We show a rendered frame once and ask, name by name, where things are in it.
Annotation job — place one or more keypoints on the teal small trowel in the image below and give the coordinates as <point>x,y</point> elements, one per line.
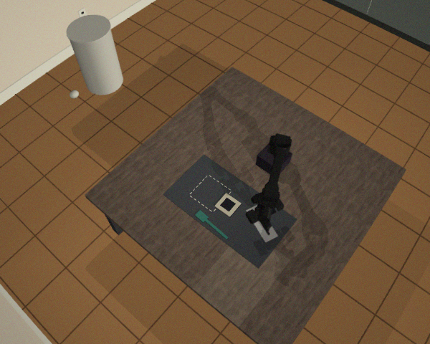
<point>204,218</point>

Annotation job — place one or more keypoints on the tan tile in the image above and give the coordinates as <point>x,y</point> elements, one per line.
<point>227,204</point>

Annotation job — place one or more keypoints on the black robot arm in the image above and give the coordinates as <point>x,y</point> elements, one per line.
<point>270,192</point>

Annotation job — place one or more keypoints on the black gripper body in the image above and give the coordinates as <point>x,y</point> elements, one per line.
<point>253,216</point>

